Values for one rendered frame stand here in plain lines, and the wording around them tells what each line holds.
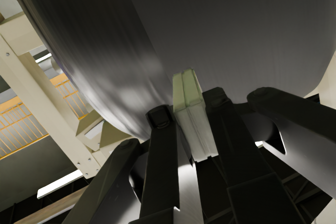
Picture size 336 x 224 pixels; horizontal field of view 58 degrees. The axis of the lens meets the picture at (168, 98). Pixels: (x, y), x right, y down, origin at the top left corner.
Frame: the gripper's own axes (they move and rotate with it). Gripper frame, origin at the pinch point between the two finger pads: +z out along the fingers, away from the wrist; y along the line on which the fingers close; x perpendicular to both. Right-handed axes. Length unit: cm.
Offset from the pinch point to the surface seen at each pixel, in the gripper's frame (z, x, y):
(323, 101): 51, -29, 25
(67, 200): 445, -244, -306
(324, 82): 48, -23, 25
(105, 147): 67, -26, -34
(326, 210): 97, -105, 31
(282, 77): 14.5, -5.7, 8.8
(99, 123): 79, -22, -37
